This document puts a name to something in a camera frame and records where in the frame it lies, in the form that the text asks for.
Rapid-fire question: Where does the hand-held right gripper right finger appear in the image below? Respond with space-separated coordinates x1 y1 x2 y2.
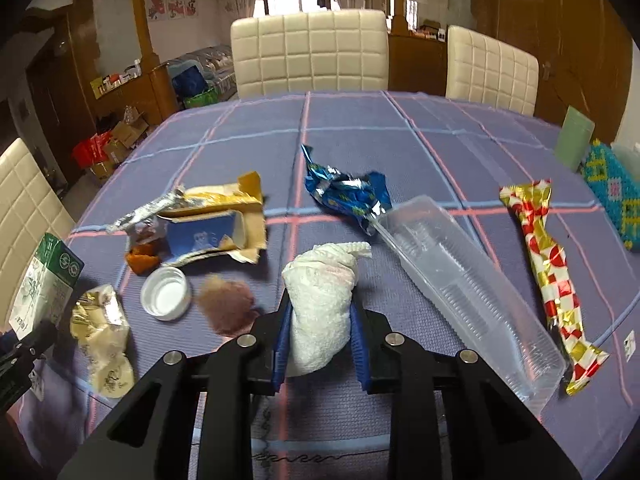
349 302 583 480

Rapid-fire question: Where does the open cardboard box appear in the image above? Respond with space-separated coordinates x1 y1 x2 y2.
112 119 150 148

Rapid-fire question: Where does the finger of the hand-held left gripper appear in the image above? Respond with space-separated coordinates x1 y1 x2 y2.
0 320 58 413

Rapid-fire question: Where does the pale green box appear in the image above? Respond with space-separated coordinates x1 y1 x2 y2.
554 106 596 173

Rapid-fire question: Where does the white tissue wad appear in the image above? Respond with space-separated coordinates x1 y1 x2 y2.
281 241 373 378

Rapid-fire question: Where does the silver foil wrapper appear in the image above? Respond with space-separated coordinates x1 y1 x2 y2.
106 186 187 235

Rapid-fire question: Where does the torn yellow blue box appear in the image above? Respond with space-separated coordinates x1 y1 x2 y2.
157 171 268 267

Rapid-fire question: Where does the window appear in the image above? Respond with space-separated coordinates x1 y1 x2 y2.
265 0 333 16

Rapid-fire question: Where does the green white carton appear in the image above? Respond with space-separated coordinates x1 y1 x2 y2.
9 232 85 341

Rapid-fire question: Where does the brown fuzzy lump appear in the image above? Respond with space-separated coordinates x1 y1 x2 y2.
196 274 261 337

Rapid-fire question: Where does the red bag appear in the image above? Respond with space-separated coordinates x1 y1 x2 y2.
72 132 113 166

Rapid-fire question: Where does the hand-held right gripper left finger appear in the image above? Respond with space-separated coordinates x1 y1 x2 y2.
57 287 296 480

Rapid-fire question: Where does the clear plastic tray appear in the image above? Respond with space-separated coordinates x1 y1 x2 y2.
372 195 568 403

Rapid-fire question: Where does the white bottle cap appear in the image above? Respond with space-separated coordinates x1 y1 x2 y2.
140 266 192 321

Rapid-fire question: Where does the red gold checkered wrapper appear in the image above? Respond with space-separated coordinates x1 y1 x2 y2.
499 179 610 397

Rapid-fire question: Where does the blue foil snack wrapper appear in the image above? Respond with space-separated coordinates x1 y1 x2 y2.
300 144 393 236

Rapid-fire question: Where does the cream crumpled wrapper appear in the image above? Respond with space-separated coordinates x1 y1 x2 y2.
69 284 136 400

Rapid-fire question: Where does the colourful beaded box cover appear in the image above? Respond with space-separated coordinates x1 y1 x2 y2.
580 139 640 253

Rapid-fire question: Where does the colourful printed bag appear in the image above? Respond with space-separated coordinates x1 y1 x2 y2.
182 87 221 110

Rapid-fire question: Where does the cream quilted chair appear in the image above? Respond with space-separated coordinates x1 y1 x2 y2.
445 25 540 117
230 9 391 100
0 137 77 326

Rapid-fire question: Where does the wooden partition counter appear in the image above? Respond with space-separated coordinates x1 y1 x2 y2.
387 0 448 96

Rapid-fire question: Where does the wooden divider cabinet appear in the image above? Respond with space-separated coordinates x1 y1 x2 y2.
90 0 181 128

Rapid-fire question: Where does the orange peel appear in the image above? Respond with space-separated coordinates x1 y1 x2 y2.
125 247 162 276

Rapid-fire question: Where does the grey sofa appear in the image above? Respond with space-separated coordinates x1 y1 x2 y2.
160 45 236 96

